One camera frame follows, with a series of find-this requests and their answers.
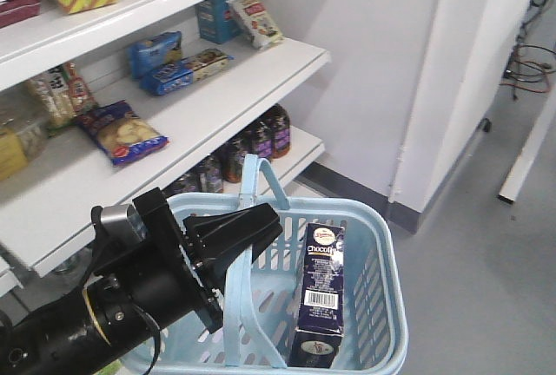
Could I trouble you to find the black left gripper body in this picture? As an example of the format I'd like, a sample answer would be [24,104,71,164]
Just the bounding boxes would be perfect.
[91,188,223,334]

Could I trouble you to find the white snack bag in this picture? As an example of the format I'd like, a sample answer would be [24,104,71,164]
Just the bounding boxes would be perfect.
[227,0,284,49]

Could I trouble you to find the blue sandwich cookie pack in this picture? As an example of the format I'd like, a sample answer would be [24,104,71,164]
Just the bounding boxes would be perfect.
[139,62,194,95]

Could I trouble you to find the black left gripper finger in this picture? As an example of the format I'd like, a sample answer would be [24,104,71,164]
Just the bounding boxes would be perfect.
[197,240,272,293]
[182,203,283,258]

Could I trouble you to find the white store shelving unit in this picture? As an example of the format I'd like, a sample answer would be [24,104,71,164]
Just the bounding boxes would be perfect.
[0,0,332,298]

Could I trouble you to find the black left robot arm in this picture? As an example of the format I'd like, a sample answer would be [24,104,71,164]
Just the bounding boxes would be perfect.
[1,188,282,374]

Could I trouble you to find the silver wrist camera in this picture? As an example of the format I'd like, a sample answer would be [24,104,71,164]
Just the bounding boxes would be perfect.
[100,204,147,247]

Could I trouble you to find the dark blue cookie box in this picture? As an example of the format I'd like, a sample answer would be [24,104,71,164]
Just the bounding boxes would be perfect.
[288,222,345,368]

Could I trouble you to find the blue biscuit bag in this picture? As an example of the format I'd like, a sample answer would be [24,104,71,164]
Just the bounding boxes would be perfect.
[76,100,169,167]

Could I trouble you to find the light blue shopping basket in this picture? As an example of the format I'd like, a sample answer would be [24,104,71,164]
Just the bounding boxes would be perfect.
[122,155,408,374]

